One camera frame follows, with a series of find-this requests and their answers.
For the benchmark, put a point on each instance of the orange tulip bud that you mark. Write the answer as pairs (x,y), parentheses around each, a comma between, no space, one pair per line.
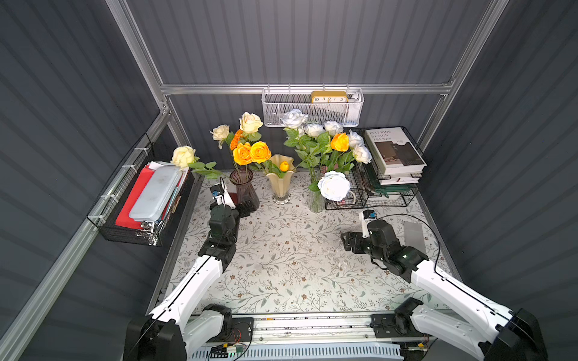
(280,169)

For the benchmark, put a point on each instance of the yellow ruffled vase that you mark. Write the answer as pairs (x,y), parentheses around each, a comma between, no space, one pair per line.
(280,187)

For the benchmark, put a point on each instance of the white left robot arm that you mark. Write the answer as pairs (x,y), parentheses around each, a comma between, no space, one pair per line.
(189,289)

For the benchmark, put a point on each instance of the white hardcover book stack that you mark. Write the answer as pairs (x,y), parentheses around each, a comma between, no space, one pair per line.
(396,160)

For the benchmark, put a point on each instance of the purple glass vase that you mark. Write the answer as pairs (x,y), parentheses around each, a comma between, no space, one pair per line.
(242,180)

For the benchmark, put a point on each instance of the orange flower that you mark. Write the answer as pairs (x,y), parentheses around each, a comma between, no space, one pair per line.
(235,140)
(339,158)

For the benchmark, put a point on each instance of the white wire wall basket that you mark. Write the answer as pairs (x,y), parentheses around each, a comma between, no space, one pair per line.
(277,101)

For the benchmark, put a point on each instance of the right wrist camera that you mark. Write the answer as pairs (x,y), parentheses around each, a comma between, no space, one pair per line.
(367,216)

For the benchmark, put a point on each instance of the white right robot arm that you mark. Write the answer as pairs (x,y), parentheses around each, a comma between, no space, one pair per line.
(486,330)

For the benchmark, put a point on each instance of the red folder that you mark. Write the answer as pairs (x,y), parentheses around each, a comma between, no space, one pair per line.
(123,219)

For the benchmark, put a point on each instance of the black wire wall basket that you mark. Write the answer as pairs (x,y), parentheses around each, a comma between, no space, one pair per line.
(154,234)

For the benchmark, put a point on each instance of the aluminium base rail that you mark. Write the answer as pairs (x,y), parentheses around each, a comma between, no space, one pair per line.
(325,329)

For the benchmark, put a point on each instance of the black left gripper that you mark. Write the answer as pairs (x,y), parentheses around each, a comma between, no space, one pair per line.
(239,207)

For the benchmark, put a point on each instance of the clear glass vase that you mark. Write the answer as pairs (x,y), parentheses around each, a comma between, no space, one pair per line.
(316,201)

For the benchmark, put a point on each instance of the black wire desk organizer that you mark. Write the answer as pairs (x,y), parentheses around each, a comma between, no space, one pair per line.
(359,197)

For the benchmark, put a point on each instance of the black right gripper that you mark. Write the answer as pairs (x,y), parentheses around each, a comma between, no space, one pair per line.
(354,241)

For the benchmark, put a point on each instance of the white plastic case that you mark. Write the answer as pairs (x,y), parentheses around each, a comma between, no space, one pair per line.
(155,196)

